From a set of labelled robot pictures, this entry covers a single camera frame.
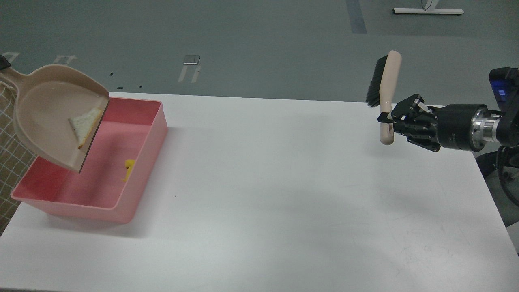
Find yellow green sponge piece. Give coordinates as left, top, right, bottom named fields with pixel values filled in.
left=122, top=159, right=136, bottom=182

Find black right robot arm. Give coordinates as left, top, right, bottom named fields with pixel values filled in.
left=377, top=67, right=519, bottom=205

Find pink plastic bin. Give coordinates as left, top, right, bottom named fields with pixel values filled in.
left=11, top=97, right=167, bottom=223

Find white stand base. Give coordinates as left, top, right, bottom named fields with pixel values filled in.
left=392, top=0, right=465, bottom=15

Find beige plastic dustpan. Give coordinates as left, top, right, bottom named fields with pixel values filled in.
left=1, top=64, right=110, bottom=173

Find beige hand brush black bristles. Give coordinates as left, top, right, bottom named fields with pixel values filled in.
left=365, top=50, right=402, bottom=145

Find brown checkered cloth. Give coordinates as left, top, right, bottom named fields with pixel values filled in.
left=0, top=83, right=36, bottom=235

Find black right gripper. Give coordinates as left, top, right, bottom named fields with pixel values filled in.
left=377, top=94, right=493, bottom=152

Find grey floor plate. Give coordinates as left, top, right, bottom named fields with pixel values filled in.
left=183, top=55, right=200, bottom=65

